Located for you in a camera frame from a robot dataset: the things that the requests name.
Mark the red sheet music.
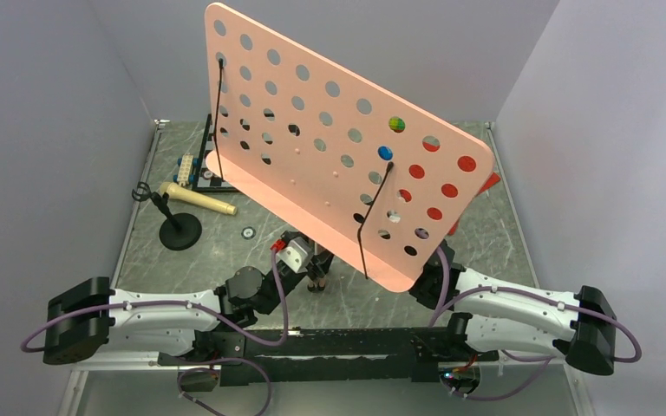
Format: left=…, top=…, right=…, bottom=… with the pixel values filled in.
left=397, top=136, right=502, bottom=236

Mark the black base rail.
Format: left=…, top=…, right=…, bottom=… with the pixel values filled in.
left=157, top=327, right=500, bottom=387

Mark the orange yellow toy piece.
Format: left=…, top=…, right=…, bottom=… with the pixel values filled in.
left=388, top=116, right=406, bottom=133

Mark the pink music stand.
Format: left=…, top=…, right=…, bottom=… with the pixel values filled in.
left=205, top=3, right=494, bottom=292

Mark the white blue toy brick car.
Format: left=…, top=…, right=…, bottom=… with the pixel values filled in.
left=173, top=153, right=199, bottom=189

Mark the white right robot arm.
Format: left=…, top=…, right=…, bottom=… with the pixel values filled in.
left=408, top=250, right=618, bottom=376

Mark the black microphone stand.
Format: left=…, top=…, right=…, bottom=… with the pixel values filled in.
left=132, top=181, right=202, bottom=251

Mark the blue toy block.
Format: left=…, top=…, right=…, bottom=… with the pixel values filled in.
left=377, top=146, right=393, bottom=161

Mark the black white chessboard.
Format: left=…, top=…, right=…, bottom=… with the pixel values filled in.
left=190, top=114, right=239, bottom=193

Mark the gold microphone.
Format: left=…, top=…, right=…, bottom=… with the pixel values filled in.
left=159, top=182, right=238, bottom=216

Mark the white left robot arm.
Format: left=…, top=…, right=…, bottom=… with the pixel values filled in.
left=37, top=231, right=334, bottom=365

